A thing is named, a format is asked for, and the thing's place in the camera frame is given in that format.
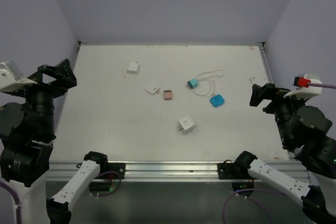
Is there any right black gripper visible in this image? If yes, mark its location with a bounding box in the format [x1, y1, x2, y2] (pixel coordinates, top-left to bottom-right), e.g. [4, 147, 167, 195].
[248, 81, 306, 145]

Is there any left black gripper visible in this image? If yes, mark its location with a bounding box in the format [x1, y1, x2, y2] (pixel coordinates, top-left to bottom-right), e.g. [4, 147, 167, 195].
[10, 57, 76, 137]

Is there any blue plug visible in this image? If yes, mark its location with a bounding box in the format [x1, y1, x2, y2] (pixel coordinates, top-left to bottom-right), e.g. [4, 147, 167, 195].
[209, 94, 225, 108]

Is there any white charger plug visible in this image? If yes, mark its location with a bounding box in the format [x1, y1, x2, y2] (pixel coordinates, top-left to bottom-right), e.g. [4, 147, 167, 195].
[127, 62, 140, 74]

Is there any teal charger plug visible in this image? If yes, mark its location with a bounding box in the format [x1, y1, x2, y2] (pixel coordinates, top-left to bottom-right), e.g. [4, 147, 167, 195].
[186, 78, 199, 89]

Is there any white cube socket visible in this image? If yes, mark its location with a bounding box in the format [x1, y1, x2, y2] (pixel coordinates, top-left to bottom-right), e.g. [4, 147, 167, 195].
[177, 115, 196, 134]

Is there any small white plug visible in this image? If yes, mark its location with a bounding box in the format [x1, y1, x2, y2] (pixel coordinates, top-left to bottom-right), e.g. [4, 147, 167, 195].
[145, 83, 161, 95]

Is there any pink charger plug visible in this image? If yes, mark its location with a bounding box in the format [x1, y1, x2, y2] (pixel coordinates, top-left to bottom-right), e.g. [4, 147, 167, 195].
[163, 90, 173, 101]

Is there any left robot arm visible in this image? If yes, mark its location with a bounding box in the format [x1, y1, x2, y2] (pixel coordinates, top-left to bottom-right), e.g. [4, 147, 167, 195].
[1, 59, 109, 223]

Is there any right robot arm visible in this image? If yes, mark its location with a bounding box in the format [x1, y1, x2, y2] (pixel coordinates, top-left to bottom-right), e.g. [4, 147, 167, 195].
[232, 83, 335, 223]

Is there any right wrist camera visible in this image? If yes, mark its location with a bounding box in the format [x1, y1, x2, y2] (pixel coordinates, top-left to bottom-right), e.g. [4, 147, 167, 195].
[283, 74, 322, 100]

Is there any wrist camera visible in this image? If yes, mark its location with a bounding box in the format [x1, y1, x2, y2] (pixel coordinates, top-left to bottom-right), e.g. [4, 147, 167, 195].
[1, 60, 37, 92]
[283, 74, 322, 100]

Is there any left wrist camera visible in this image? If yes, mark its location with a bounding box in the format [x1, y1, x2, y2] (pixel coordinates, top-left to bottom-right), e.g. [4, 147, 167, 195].
[1, 60, 37, 92]

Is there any white usb cable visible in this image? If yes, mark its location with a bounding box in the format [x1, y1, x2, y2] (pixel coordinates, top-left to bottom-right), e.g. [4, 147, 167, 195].
[190, 69, 225, 98]

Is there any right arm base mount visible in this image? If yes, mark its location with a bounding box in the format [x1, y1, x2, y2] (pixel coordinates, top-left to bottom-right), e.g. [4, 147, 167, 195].
[217, 159, 249, 180]

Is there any aluminium front rail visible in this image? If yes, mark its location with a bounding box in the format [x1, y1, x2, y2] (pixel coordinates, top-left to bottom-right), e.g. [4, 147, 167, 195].
[47, 160, 310, 182]

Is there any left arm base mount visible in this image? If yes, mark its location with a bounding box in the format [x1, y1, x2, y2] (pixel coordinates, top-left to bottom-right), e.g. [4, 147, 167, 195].
[76, 162, 126, 183]

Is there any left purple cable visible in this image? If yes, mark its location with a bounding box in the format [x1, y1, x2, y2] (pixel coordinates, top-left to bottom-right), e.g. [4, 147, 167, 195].
[0, 180, 22, 224]

